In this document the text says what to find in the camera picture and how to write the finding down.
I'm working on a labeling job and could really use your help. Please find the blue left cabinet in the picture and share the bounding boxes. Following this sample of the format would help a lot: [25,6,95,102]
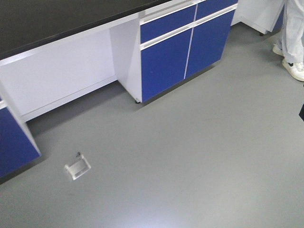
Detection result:
[0,80,42,179]

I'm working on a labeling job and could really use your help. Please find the white right sneaker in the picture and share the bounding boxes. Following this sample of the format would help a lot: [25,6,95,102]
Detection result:
[272,44,284,57]

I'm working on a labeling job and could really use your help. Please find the white sneaker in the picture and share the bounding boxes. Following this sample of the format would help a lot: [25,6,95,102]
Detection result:
[272,44,284,57]
[282,59,304,82]

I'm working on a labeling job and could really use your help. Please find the white far cabinet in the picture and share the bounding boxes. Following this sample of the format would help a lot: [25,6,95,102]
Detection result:
[232,0,284,35]

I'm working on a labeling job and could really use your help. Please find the black object at edge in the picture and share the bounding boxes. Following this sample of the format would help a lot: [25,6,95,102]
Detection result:
[299,104,304,121]

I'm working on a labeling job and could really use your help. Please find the white left sneaker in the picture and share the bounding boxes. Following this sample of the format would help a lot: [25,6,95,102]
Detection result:
[282,59,304,82]

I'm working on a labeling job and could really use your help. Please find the person in white trousers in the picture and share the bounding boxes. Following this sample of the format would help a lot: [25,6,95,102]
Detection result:
[276,0,304,64]

